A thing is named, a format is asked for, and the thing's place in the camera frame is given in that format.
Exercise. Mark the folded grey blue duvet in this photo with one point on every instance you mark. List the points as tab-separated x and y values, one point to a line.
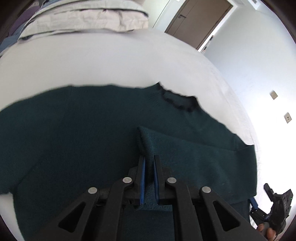
76	16

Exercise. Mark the dark green knit sweater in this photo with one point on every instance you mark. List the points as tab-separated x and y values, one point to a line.
56	145

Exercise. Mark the person's right hand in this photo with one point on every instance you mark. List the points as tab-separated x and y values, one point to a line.
266	231

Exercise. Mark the white bed sheet mattress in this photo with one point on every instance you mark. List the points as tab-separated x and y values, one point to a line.
137	59

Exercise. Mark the brown bedroom door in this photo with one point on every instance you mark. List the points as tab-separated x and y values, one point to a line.
196	20

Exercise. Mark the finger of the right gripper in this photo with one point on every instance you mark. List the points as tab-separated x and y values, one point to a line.
268	190
253	202

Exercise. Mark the purple patterned cushion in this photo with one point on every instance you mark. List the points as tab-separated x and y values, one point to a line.
20	20

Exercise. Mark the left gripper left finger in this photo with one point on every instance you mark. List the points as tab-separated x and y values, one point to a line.
97	213

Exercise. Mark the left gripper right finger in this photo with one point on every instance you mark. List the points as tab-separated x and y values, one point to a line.
207	217

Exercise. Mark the blue grey pillow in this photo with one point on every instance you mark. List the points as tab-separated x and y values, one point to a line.
9	41

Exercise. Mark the wall switch plate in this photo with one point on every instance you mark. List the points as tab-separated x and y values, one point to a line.
273	95
287	117

